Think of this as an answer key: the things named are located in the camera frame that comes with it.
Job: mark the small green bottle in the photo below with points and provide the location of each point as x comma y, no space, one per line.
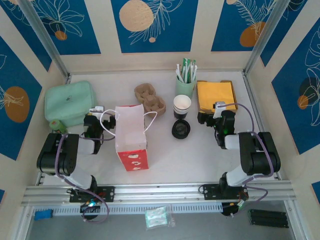
58,127

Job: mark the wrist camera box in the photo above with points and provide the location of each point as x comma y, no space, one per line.
220,103
97,110

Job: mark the mint green holder cup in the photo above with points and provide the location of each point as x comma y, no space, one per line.
185,88

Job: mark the aluminium frame strut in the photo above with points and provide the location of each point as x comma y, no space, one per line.
23,225
294,220

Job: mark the brown cardboard napkin tray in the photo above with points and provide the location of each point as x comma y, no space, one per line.
227,81

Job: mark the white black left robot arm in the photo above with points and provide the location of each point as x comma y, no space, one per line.
57,155

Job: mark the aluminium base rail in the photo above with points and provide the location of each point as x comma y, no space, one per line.
162,193

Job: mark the stack of black cup lids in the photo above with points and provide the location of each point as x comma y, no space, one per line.
175,134

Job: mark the aluminium table side rail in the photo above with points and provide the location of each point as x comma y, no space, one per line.
250,87

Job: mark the small clear plastic bag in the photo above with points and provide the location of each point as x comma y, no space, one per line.
172,221

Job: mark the small blue plastic object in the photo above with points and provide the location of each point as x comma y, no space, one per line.
42,215

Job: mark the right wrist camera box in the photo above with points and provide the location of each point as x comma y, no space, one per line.
220,103

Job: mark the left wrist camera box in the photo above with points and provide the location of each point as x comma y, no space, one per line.
97,110

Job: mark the paper cup with black sleeve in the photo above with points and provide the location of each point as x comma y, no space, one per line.
181,115

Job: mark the small electronics board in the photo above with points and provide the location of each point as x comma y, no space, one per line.
90,207
228,211

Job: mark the mint green fabric lunch bag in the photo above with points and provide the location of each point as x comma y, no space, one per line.
67,100

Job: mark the green paper stick packet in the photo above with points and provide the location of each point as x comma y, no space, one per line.
185,67
191,67

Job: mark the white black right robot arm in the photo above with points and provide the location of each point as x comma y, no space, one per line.
262,155

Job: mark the plastic bag of green packets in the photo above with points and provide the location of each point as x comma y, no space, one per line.
156,218

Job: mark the yellow paper napkin stack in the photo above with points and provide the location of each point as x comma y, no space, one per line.
215,92

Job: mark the aluminium frame post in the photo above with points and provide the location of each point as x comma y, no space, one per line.
265,37
45,37

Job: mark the white paper wrapped straw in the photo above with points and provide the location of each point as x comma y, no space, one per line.
195,72
178,72

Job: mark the red white paper bag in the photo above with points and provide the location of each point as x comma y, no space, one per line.
130,130

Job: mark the black ribbed block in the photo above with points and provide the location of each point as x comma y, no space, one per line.
268,218

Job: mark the cardboard cup carrier stack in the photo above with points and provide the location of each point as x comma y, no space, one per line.
160,111

